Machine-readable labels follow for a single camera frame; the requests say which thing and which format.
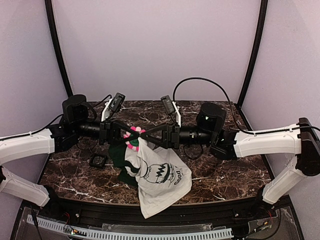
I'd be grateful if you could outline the pink flower brooch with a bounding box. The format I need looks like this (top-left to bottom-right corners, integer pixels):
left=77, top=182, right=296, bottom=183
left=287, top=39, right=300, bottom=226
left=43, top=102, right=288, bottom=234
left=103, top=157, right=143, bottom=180
left=123, top=126, right=146, bottom=152

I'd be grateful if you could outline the white and green garment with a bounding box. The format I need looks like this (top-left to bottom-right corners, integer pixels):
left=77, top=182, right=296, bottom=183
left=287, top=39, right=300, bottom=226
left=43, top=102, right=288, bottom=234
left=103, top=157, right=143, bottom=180
left=108, top=138, right=192, bottom=219

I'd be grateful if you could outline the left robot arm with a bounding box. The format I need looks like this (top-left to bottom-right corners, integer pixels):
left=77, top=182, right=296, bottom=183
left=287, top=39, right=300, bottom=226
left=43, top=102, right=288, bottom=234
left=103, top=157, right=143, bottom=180
left=0, top=93, right=140, bottom=207

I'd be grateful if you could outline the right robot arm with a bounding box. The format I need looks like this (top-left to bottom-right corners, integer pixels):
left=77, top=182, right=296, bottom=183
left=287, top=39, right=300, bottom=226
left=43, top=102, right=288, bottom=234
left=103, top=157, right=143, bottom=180
left=140, top=102, right=320, bottom=208

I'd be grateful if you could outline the black square box left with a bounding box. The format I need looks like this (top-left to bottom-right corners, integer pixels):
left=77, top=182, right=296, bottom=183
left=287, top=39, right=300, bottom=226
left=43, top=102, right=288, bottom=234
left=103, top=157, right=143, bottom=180
left=89, top=153, right=108, bottom=169

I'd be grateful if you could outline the left camera black cable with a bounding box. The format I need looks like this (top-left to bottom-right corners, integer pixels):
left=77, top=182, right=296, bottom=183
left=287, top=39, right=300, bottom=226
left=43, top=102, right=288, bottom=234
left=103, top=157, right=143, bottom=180
left=87, top=94, right=112, bottom=121

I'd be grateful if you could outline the camera black cable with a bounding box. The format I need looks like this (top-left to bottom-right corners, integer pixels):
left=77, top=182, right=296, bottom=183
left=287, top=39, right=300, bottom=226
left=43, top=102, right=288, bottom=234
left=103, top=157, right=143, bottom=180
left=87, top=94, right=112, bottom=121
left=172, top=77, right=251, bottom=133

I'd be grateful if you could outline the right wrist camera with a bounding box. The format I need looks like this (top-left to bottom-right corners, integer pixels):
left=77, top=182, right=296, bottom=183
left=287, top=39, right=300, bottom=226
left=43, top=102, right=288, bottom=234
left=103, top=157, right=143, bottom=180
left=160, top=95, right=182, bottom=127

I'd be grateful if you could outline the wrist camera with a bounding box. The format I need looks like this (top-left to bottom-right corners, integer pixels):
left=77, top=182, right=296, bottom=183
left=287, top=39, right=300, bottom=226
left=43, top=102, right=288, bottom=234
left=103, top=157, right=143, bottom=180
left=101, top=92, right=126, bottom=122
left=160, top=95, right=182, bottom=127

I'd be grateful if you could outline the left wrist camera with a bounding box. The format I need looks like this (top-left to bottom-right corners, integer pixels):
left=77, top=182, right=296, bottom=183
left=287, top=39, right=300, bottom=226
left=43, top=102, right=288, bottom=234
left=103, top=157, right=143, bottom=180
left=101, top=92, right=126, bottom=122

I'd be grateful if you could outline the right camera black cable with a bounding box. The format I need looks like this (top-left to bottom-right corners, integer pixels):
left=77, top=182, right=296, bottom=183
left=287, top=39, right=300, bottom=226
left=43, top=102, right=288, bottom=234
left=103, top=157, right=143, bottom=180
left=172, top=77, right=251, bottom=133

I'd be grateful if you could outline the white slotted cable duct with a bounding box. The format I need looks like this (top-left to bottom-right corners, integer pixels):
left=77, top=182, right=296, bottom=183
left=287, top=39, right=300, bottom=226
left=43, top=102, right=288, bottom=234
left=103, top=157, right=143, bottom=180
left=37, top=217, right=234, bottom=240

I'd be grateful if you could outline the black aluminium front rail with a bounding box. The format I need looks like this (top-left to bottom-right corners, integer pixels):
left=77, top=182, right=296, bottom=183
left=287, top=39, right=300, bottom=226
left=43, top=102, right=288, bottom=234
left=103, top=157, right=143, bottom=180
left=39, top=197, right=278, bottom=227

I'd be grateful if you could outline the left black frame post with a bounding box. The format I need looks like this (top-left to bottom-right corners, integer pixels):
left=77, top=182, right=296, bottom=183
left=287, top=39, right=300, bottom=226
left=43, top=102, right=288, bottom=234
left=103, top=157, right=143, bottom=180
left=44, top=0, right=74, bottom=98

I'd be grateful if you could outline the black frame post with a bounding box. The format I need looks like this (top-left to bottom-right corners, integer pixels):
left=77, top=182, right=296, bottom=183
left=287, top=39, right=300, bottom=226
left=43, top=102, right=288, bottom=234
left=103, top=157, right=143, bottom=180
left=44, top=0, right=74, bottom=98
left=237, top=0, right=269, bottom=109

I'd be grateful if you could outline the right black frame post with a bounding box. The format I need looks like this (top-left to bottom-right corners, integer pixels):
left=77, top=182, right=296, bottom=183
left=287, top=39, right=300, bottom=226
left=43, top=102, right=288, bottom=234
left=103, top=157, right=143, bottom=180
left=237, top=0, right=269, bottom=109

